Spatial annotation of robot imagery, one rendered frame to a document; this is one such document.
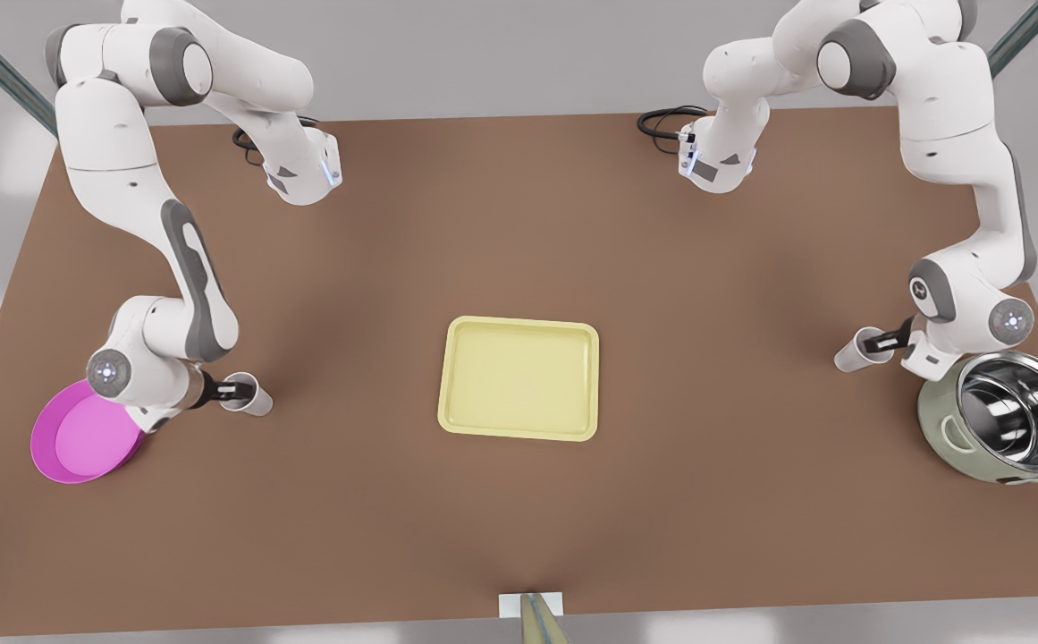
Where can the white IKEA cup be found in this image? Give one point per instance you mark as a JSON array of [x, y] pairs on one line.
[[856, 351], [247, 397]]

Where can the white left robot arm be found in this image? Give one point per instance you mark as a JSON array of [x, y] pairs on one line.
[[957, 116]]

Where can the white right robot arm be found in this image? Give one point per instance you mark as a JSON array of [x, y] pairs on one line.
[[116, 170]]

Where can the pale yellow tray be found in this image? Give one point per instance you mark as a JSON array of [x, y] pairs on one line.
[[518, 378]]

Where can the magenta plastic bowl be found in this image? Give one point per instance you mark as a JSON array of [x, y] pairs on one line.
[[83, 436]]

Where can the green pot with steel interior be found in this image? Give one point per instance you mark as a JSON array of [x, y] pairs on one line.
[[1010, 416]]

